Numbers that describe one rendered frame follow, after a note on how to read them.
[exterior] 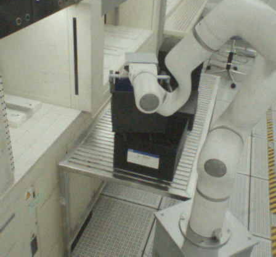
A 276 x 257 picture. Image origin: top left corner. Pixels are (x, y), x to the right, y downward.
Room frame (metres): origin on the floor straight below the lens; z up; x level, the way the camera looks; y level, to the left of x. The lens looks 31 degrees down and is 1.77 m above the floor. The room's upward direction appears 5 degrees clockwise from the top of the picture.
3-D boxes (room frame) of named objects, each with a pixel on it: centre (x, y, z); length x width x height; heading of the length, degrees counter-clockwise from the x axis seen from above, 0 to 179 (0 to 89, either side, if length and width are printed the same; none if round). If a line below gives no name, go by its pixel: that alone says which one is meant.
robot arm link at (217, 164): (0.89, -0.26, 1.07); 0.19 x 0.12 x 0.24; 160
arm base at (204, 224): (0.92, -0.27, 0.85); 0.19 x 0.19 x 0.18
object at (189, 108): (1.74, -0.17, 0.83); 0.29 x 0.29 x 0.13; 78
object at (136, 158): (1.32, -0.06, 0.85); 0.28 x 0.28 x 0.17; 75
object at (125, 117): (1.26, 0.01, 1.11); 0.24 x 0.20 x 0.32; 97
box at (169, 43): (2.17, -0.24, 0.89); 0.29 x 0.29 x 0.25; 80
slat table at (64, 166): (1.77, -0.10, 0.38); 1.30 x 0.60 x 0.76; 166
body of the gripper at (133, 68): (1.15, 0.00, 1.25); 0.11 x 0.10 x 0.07; 7
